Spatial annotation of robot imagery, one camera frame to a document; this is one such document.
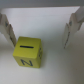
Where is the yellow block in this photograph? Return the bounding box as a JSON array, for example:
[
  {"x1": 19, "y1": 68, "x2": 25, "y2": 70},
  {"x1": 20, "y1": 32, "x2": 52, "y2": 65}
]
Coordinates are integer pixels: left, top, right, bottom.
[{"x1": 12, "y1": 35, "x2": 44, "y2": 70}]

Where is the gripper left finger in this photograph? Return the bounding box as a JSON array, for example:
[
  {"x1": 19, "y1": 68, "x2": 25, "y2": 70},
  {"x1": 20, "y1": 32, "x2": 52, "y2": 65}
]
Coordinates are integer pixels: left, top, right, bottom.
[{"x1": 0, "y1": 12, "x2": 18, "y2": 49}]

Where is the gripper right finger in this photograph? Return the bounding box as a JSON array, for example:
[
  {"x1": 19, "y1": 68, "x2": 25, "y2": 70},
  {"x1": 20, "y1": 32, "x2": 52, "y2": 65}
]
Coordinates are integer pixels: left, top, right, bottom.
[{"x1": 62, "y1": 7, "x2": 84, "y2": 50}]

